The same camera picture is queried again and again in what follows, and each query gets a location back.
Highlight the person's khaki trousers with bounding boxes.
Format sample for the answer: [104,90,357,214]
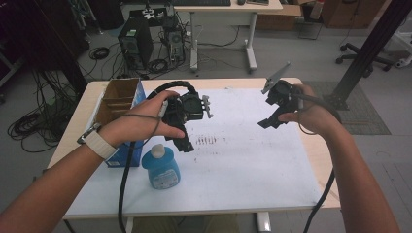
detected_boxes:
[131,213,241,233]

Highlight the black metal post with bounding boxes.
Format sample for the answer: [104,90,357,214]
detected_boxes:
[324,0,412,111]

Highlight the thick black right gripper cable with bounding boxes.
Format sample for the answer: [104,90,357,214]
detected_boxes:
[291,92,343,233]

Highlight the tangle of black floor cables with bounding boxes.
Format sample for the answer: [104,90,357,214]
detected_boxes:
[7,69,84,153]

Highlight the thick black left gripper cable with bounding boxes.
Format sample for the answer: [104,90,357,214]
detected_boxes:
[117,80,197,233]

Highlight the brown wooden cabinet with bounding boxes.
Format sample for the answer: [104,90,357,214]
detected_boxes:
[321,0,387,29]

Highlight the white desk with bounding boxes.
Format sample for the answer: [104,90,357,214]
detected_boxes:
[173,0,284,74]

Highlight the white table leg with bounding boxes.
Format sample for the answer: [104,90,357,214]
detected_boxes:
[257,211,272,233]

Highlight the black box with white parts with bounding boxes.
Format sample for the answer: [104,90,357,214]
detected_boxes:
[128,7,169,27]

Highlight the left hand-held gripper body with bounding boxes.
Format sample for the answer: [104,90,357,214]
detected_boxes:
[160,90,215,144]

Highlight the black keyboard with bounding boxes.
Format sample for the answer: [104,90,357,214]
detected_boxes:
[171,0,232,7]

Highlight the thin grey right gripper cord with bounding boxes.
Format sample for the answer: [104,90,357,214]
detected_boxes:
[296,108,318,136]

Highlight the person's right hand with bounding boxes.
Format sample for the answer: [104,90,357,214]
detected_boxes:
[278,83,344,140]

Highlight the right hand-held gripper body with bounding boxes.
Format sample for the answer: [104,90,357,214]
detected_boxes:
[261,61,305,122]

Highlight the blue bottle with white cap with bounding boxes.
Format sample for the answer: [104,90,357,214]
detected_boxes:
[141,143,182,190]

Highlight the black office chair base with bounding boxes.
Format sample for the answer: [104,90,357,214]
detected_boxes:
[335,42,395,79]

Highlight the grey open computer tower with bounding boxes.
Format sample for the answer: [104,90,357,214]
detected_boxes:
[163,18,187,64]

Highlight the thin grey left gripper cord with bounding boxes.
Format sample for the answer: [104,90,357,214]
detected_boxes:
[122,113,163,145]

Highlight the brown cardboard box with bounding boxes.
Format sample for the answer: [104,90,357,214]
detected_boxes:
[256,4,304,32]

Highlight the thick black gripper cable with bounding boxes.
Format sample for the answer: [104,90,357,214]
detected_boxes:
[291,92,343,233]
[117,80,197,233]

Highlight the person's left hand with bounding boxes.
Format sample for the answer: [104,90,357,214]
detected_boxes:
[98,89,187,150]

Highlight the black computer tower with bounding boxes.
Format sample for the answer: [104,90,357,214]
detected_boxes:
[117,16,155,71]

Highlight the small black cable coil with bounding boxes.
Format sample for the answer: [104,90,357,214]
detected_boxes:
[88,46,111,61]

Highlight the wristwatch with white band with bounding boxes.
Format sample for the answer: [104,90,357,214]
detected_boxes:
[77,122,119,160]

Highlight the dark curtain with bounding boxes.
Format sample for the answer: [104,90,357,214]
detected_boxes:
[0,0,89,96]

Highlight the grey floor mat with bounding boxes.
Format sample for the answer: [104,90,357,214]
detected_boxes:
[303,81,392,136]

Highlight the thin grey gripper cord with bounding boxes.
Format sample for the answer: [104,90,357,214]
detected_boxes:
[296,108,318,136]
[122,113,163,145]

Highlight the blue cardboard box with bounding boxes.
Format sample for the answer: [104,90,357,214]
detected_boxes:
[93,77,148,169]

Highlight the white whiteboard mat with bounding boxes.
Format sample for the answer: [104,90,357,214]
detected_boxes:
[64,87,324,217]

